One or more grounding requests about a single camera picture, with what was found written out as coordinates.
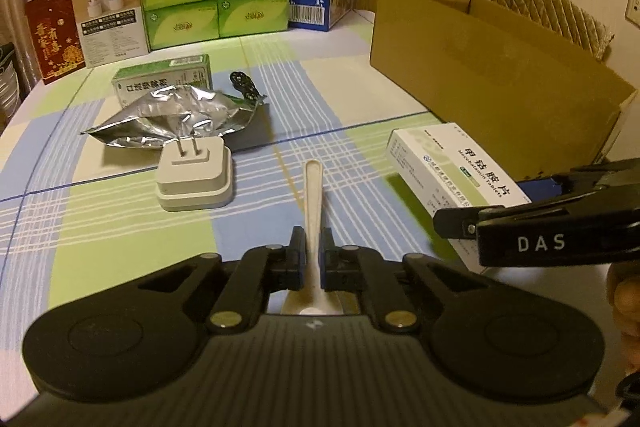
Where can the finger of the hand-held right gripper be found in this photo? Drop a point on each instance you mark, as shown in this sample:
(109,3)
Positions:
(455,223)
(590,179)

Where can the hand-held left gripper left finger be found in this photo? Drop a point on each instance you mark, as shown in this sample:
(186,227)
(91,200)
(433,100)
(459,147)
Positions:
(300,259)

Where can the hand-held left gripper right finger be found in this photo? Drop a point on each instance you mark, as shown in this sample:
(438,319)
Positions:
(327,259)

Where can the white plastic spoon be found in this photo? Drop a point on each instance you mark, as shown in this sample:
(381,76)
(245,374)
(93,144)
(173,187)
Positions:
(313,207)

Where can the large white medicine box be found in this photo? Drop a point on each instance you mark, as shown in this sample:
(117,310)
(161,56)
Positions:
(440,167)

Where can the brown cardboard box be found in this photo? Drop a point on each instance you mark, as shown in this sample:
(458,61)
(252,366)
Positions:
(475,82)

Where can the silver foil bag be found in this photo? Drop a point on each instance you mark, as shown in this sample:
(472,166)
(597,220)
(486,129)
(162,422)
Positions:
(165,117)

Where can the green medicine box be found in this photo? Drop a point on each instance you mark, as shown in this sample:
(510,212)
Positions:
(160,77)

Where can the plaid cloth covered desktop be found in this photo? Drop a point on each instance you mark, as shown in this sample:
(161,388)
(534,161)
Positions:
(100,232)

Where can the person's right hand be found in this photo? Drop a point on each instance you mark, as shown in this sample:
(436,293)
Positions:
(627,302)

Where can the white power adapter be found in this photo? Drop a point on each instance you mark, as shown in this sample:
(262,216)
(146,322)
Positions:
(195,182)

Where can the white product box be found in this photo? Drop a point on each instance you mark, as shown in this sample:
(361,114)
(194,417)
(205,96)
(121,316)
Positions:
(110,17)

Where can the red greeting envelope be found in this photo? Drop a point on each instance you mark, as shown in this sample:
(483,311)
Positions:
(52,37)

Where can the stacked white buckets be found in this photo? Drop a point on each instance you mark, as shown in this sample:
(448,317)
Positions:
(7,82)

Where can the single beige wall socket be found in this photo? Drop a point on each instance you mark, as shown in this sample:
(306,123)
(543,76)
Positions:
(634,9)

